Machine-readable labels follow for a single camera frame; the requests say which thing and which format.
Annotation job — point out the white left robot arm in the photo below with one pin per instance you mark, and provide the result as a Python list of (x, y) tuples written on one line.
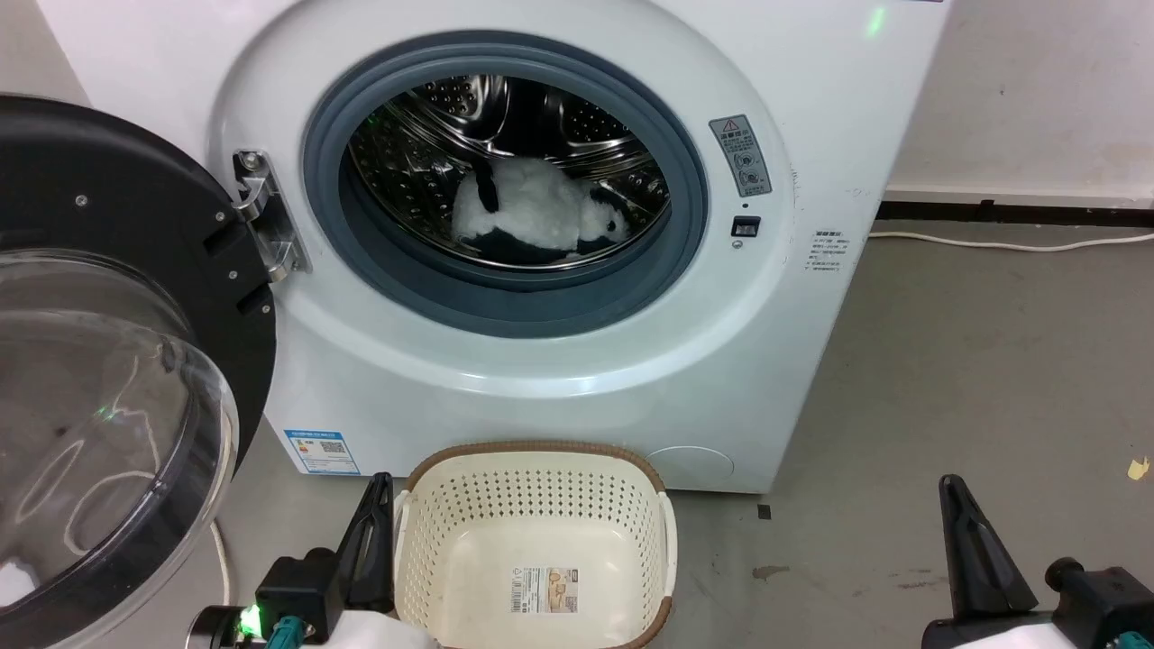
[(379, 633)]

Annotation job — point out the paper product label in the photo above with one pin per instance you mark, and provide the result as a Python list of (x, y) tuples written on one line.
[(544, 590)]

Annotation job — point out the metal washer door hinge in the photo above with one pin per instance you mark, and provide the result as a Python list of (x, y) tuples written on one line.
[(270, 225)]

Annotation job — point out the black round glass washer door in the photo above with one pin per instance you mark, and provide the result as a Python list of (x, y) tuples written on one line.
[(99, 189)]

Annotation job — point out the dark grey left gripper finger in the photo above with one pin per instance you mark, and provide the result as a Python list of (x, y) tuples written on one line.
[(380, 550), (350, 563)]

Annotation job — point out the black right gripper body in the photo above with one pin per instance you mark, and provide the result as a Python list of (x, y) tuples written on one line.
[(1104, 604)]

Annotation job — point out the grey rubber door gasket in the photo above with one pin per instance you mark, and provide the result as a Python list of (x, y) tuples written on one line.
[(505, 306)]

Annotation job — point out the grey warning sticker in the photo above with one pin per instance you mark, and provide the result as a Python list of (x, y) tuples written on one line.
[(741, 155)]

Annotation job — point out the black and white plush panda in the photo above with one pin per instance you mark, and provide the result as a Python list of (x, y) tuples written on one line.
[(532, 207)]

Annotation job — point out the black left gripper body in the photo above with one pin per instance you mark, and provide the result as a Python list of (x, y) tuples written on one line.
[(297, 590)]

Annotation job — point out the small printed text label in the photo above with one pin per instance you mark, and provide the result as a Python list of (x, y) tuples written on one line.
[(829, 252)]

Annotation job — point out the white front-load washing machine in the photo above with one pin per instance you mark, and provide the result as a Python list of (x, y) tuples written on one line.
[(766, 379)]

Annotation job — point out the black door latch socket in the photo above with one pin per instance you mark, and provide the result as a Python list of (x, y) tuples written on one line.
[(746, 226)]

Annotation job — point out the round white filter cover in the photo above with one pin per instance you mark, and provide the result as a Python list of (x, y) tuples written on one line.
[(690, 470)]

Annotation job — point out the yellow paper scrap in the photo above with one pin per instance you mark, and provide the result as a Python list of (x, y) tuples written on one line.
[(1138, 469)]

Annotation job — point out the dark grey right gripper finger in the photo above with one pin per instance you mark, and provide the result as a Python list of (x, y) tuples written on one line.
[(978, 559)]

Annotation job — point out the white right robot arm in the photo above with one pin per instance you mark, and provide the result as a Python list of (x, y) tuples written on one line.
[(1005, 641)]

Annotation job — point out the stainless steel washer drum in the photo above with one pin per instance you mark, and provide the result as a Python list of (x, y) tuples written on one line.
[(406, 162)]

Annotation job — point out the blue energy label sticker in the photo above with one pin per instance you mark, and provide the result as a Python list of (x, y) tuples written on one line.
[(321, 452)]

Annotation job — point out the black baseboard strip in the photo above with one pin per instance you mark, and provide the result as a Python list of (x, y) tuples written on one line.
[(1019, 214)]

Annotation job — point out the cream plastic laundry basket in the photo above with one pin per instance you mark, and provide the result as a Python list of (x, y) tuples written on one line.
[(532, 532)]

